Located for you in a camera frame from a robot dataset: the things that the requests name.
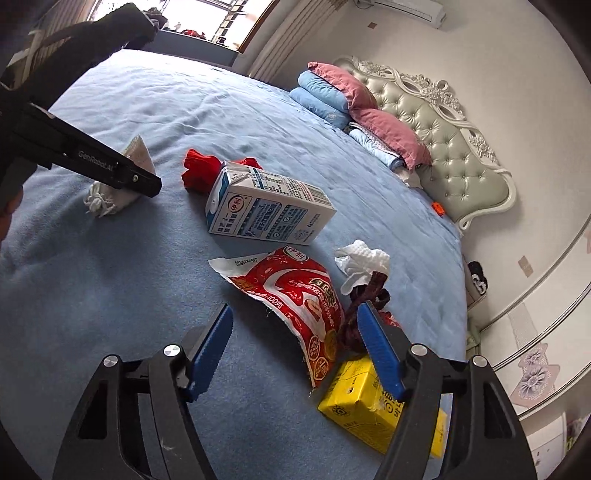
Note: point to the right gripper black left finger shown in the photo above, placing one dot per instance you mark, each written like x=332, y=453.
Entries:
x=133, y=421

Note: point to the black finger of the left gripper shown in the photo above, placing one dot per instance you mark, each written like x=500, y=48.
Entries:
x=76, y=151

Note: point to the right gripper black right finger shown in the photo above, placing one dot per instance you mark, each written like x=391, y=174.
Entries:
x=484, y=439

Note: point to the yellow banana milk carton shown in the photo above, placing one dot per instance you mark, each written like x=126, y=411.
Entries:
x=357, y=402

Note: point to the red milk candy wrapper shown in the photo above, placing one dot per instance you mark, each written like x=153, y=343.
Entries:
x=389, y=319

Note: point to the red sock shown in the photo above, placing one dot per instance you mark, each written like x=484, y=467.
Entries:
x=201, y=172

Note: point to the dark maroon sock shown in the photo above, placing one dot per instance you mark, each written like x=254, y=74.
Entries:
x=365, y=302

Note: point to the red white snack bag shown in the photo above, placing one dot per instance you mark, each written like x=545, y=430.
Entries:
x=299, y=291

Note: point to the white blue milk carton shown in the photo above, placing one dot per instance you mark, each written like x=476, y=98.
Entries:
x=250, y=203

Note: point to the white tissue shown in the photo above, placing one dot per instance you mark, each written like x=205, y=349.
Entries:
x=358, y=262

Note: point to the person's left hand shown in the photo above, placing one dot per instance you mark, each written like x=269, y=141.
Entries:
x=7, y=214

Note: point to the green white storage box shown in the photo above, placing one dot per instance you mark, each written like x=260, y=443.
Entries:
x=473, y=339

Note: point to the white sliding door wardrobe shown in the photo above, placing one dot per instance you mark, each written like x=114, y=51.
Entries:
x=540, y=351

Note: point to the bedside nightstand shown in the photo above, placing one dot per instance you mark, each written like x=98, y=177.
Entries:
x=473, y=297

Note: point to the black white clothes on nightstand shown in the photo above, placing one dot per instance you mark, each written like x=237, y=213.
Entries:
x=479, y=280

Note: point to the window with bars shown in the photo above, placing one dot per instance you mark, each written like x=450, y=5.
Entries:
x=231, y=24

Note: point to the small orange object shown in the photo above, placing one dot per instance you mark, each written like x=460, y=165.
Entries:
x=439, y=209

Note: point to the green tufted ornate headboard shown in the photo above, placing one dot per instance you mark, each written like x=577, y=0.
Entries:
x=465, y=176

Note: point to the upper light blue pillow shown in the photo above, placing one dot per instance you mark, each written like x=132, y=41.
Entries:
x=311, y=86

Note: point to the light blue pillow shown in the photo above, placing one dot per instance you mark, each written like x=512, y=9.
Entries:
x=311, y=86
x=321, y=109

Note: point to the beige curtain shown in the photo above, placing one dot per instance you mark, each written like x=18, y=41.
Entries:
x=307, y=17

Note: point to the lower light blue pillow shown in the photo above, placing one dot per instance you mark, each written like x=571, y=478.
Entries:
x=321, y=109

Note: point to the folded blue patterned blanket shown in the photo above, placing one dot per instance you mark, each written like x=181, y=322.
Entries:
x=390, y=158

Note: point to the right pink pillow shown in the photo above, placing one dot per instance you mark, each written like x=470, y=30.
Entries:
x=395, y=134

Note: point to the pink pillow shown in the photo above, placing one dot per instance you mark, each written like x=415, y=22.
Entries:
x=357, y=94
x=395, y=134

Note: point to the left pink pillow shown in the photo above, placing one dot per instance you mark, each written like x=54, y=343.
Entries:
x=357, y=94

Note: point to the white wall air conditioner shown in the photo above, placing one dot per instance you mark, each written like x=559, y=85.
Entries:
x=429, y=11

